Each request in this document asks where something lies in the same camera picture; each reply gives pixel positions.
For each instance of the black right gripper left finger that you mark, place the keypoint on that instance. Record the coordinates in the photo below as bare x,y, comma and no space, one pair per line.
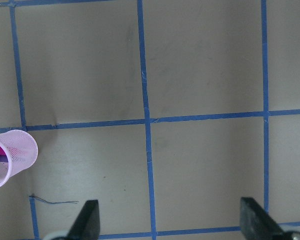
87,224

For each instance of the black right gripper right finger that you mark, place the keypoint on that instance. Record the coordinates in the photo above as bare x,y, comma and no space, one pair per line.
255,223

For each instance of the pink mesh cup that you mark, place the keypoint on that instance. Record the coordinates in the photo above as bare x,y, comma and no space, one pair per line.
21,150

